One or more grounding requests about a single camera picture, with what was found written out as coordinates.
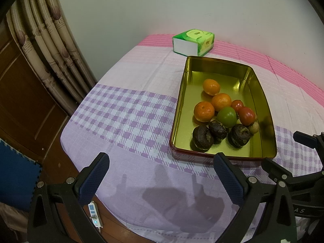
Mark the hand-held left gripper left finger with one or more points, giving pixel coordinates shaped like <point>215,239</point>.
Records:
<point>96,176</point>

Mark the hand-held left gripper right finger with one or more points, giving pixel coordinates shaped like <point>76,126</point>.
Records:
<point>227,177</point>

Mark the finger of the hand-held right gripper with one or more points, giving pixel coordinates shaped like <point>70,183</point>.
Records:
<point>274,169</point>
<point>306,138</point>

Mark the small beige longan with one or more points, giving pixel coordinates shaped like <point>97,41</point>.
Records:
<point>254,128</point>

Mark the dark wrinkled fruit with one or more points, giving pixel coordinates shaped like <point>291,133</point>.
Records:
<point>239,136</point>
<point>202,137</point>
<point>217,130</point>

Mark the large red tomato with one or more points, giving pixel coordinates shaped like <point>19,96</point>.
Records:
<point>246,116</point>

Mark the green tomato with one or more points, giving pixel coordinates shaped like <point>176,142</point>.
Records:
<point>227,116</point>

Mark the orange mandarin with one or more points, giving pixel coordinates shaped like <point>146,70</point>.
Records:
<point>204,111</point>
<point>211,86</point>
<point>221,102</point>

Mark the small red tomato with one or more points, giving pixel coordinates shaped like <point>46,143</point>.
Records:
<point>237,105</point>

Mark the gold and red tin box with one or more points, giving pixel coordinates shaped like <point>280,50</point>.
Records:
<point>227,73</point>

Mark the white power strip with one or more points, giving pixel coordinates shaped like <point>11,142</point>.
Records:
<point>95,215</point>

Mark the blue foam mat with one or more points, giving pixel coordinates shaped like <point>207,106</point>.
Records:
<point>15,174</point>

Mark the brown wooden door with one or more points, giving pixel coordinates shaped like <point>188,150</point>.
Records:
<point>25,101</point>

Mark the purple checked pink tablecloth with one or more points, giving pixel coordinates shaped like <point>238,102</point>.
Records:
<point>131,76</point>

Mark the beige patterned curtain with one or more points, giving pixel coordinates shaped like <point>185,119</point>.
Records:
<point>50,43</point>

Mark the green tissue pack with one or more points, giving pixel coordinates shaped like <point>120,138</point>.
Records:
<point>192,36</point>

